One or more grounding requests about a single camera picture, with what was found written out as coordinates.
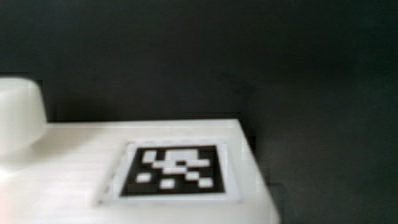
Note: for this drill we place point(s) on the white drawer box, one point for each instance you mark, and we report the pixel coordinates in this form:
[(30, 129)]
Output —
[(156, 172)]

